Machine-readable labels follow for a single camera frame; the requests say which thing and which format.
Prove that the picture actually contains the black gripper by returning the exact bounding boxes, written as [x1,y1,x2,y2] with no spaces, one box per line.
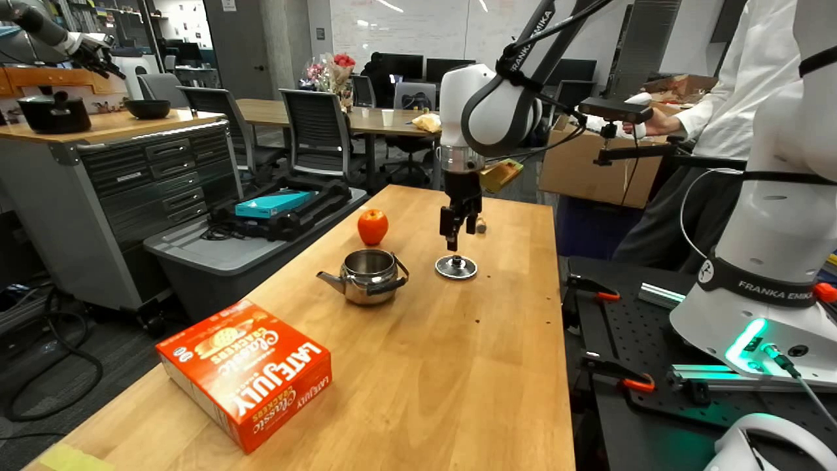
[438,167,484,256]

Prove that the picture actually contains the silver steel kettle lid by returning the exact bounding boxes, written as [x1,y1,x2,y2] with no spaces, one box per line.
[433,248,482,284]

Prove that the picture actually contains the silver steel kettle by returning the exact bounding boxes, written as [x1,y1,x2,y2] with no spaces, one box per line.
[315,247,414,309]

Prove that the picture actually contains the person right hand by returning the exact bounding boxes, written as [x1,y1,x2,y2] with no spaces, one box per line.
[647,107,690,141]

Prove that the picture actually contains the orange apple-shaped fruit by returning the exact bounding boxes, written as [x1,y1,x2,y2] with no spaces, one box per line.
[355,207,392,248]

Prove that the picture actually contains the brown cardboard box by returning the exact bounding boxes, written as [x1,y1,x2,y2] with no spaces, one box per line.
[536,122,667,212]

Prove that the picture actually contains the black background monitor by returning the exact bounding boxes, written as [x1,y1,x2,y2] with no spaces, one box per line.
[545,55,603,90]
[363,50,426,88]
[425,55,480,88]

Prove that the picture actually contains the dark mesh office chair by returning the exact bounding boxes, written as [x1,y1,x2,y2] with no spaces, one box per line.
[277,88,355,183]

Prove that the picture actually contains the teal case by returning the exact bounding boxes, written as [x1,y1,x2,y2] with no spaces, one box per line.
[231,190,320,222]

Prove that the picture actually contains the red and white flowers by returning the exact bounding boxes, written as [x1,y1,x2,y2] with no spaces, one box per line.
[303,50,362,98]

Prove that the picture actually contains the short aluminium bar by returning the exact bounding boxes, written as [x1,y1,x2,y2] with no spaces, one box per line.
[635,277,693,313]

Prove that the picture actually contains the wooden background table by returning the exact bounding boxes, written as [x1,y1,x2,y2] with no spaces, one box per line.
[234,95,442,141]

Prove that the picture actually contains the gray storage bin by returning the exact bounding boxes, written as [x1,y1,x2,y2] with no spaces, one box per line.
[142,183,372,322]

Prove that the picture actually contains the orange cracker box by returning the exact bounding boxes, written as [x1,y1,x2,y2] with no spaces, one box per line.
[155,301,336,455]

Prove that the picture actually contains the light gray chair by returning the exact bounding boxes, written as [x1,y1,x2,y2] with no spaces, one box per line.
[136,72,191,110]

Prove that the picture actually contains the person in white shirt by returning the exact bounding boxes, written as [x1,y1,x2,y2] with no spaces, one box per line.
[610,0,807,275]

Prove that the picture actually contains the black bowl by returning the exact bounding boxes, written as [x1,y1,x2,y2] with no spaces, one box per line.
[123,98,175,123]

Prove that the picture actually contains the gray drawer cabinet wooden top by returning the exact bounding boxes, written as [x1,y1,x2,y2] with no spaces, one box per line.
[0,107,249,315]

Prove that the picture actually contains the white curved shell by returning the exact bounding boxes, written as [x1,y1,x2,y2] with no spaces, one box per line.
[702,412,837,471]

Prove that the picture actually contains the orange red knob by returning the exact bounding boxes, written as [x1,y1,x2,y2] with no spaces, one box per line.
[812,277,837,309]

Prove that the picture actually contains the black pot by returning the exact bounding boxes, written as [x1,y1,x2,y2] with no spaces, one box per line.
[15,88,94,137]

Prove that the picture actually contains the orange wooden box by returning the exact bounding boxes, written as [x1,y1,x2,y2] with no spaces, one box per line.
[0,65,132,105]

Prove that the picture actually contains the yellow sticky note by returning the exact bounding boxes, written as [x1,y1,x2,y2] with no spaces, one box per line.
[32,440,119,471]

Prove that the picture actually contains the yellow wrist camera mount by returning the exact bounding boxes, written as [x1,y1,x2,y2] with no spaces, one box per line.
[477,158,528,197]

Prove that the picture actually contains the black clamp orange handle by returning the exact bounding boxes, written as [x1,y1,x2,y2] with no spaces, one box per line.
[565,271,625,306]
[582,349,660,398]

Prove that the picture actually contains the black camera on stand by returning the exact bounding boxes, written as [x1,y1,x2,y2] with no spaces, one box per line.
[578,95,658,127]

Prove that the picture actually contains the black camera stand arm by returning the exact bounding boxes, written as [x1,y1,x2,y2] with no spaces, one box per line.
[593,122,754,174]

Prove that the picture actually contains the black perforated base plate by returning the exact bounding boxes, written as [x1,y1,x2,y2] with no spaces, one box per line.
[562,255,837,471]

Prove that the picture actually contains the long aluminium rail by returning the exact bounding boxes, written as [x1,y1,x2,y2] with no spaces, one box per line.
[667,358,837,398]

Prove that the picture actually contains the gray cable with plug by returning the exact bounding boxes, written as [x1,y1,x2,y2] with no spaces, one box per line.
[757,339,837,433]

